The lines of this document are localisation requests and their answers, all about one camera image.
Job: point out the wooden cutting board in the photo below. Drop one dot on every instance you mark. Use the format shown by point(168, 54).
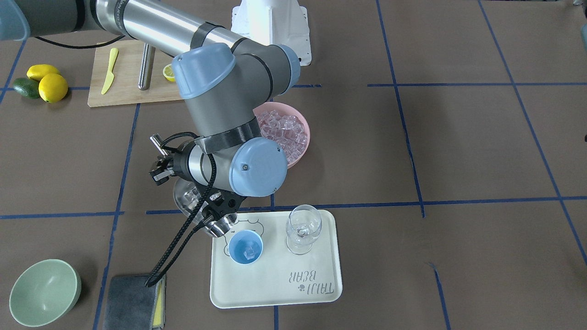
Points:
point(124, 89)

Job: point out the grey folded cloth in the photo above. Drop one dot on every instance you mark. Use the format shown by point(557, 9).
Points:
point(133, 306)

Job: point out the lemon half slice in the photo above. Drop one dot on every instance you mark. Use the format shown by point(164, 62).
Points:
point(168, 73)

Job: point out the clear wine glass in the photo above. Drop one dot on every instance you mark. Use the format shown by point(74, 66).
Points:
point(303, 227)

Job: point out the pink bowl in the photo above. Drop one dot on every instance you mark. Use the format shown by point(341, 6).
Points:
point(284, 109)

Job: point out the light blue cup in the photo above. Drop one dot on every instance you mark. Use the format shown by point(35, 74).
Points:
point(245, 247)

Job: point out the cream bear tray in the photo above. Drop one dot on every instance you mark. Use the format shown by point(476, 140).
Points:
point(277, 277)

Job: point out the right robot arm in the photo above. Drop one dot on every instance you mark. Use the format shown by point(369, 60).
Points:
point(221, 75)

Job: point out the steel cylinder muddler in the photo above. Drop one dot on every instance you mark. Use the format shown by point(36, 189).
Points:
point(146, 67)

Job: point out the silver metal ice scoop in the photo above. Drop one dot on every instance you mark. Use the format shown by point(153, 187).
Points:
point(216, 210)

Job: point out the green lime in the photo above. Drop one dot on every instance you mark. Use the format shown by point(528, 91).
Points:
point(26, 87)

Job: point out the yellow lemon small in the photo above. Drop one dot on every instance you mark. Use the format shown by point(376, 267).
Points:
point(39, 71)

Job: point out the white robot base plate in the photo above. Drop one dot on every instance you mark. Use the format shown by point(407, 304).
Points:
point(275, 22)

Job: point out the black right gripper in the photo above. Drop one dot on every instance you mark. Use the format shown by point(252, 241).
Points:
point(179, 163)

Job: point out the green bowl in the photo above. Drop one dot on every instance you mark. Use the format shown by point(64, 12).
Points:
point(44, 292)

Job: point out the yellow lemon large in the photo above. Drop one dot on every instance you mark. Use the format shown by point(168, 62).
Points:
point(53, 88)

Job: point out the yellow plastic knife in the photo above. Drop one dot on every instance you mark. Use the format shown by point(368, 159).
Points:
point(109, 75)

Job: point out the pile of clear ice cubes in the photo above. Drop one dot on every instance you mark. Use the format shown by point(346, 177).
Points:
point(286, 130)

